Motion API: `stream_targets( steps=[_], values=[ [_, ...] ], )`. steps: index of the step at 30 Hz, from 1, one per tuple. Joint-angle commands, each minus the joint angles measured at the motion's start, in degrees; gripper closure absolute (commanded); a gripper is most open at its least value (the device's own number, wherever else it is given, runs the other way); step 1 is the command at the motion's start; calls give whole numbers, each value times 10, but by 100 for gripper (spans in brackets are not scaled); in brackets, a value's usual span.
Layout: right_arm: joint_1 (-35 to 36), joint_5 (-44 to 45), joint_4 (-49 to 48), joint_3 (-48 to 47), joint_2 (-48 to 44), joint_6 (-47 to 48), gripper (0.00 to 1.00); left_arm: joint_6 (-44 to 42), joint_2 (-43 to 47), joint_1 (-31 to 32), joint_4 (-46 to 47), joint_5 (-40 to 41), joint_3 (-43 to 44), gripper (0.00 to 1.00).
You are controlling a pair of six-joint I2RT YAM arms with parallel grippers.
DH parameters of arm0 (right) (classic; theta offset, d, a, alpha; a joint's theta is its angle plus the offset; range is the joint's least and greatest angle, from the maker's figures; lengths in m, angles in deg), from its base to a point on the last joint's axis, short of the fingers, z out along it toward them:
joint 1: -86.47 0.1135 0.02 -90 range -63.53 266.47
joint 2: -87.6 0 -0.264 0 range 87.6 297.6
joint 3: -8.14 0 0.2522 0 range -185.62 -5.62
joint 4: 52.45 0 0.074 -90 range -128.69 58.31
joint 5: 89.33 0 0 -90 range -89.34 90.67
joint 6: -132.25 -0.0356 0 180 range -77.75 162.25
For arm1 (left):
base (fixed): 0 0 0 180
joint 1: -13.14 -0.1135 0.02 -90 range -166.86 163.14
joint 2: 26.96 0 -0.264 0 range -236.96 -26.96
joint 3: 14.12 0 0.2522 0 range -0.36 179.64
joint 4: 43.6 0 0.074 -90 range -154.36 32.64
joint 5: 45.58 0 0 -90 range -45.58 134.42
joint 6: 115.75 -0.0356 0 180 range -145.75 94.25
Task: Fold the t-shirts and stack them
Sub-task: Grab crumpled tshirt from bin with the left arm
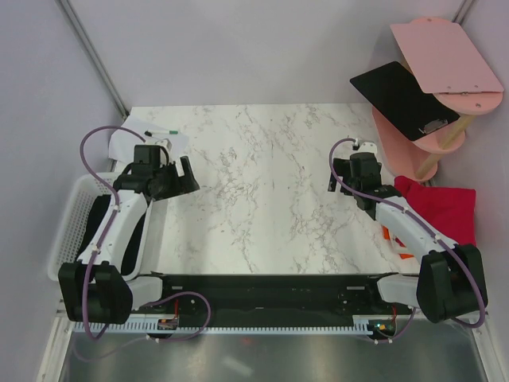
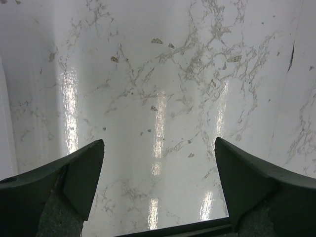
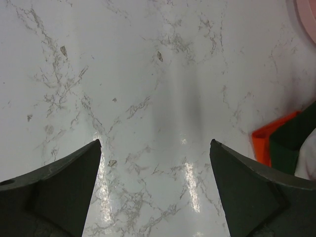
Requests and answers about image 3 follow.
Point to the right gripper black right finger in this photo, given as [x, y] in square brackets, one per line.
[259, 201]

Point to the orange folded t-shirt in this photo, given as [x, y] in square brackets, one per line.
[260, 138]

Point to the dark green folded t-shirt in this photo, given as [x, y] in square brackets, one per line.
[286, 142]

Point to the pink wooden shelf stand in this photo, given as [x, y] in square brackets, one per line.
[302, 15]

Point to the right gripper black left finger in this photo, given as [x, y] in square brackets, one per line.
[51, 201]

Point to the white folded t-shirt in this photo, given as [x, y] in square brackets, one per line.
[306, 165]

